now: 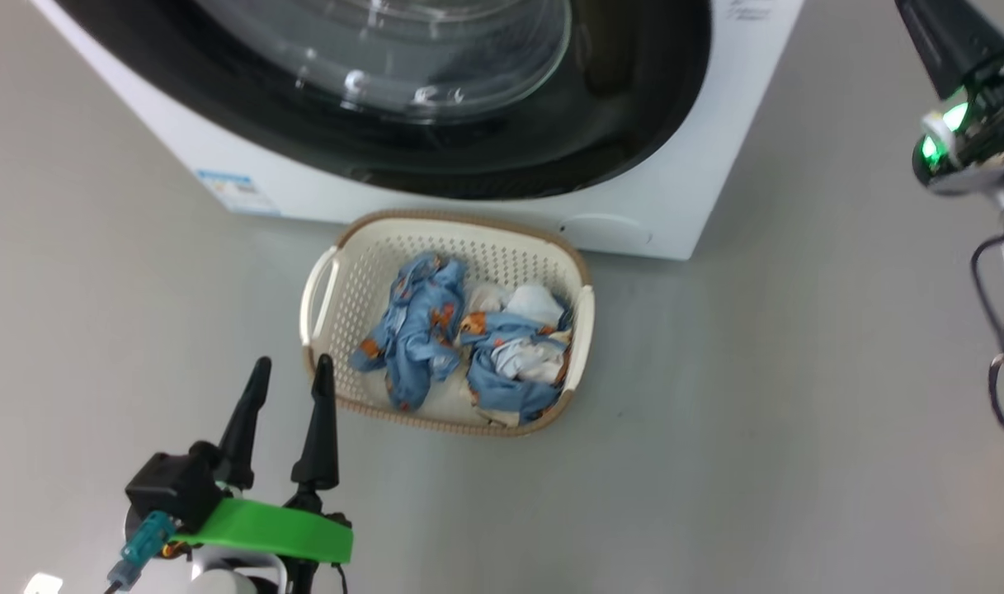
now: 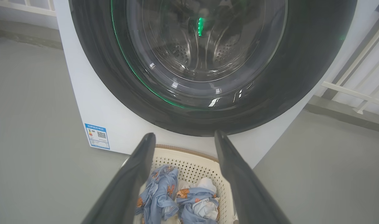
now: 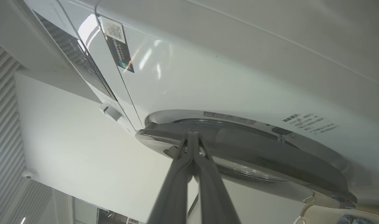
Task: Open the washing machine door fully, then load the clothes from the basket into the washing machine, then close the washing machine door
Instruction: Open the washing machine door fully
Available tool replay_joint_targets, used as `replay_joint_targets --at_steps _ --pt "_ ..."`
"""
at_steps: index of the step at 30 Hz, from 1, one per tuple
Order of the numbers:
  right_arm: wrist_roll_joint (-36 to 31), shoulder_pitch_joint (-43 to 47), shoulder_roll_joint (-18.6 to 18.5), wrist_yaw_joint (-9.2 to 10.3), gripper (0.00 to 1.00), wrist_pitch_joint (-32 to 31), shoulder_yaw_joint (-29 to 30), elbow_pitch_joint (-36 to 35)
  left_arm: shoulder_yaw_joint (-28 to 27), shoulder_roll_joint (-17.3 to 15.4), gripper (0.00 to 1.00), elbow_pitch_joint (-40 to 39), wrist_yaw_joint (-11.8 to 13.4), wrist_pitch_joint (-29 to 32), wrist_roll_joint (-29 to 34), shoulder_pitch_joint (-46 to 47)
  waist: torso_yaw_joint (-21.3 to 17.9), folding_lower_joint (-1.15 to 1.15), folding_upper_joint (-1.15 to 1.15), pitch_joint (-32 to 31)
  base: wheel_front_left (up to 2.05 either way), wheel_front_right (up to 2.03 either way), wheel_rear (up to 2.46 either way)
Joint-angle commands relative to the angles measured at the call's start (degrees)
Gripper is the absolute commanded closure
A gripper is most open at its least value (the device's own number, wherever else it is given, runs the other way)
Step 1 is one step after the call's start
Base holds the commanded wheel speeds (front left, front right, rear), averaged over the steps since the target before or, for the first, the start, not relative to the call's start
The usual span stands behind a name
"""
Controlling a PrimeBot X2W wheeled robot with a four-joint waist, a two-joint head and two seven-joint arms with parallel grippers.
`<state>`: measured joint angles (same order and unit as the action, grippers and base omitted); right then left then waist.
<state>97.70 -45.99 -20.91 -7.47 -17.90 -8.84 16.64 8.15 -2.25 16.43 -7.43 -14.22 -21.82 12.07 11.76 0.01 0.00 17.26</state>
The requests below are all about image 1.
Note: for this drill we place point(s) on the cream perforated laundry basket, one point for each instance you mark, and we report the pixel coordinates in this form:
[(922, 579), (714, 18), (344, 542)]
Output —
[(386, 247)]

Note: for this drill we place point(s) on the blue and white printed garment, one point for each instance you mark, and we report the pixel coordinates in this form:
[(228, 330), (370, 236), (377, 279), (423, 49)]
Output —
[(510, 388)]

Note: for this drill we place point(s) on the black round glass washer door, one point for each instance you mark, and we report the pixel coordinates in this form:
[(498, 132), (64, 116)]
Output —
[(617, 124)]

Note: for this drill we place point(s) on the white front-load washing machine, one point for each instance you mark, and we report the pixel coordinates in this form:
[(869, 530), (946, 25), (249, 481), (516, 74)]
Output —
[(675, 206)]

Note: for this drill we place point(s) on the blue energy label sticker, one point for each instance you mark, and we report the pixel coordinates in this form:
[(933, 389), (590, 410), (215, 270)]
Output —
[(238, 191)]

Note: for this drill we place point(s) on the blue garment with orange print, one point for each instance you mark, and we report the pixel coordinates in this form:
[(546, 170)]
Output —
[(415, 330)]

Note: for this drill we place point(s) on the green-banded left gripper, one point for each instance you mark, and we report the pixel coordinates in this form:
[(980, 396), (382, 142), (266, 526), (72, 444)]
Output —
[(279, 532)]

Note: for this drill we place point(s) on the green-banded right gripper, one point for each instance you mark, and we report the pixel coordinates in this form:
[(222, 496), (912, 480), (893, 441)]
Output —
[(980, 140)]

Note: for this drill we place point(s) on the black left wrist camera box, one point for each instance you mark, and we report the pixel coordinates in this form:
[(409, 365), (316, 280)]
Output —
[(172, 487)]

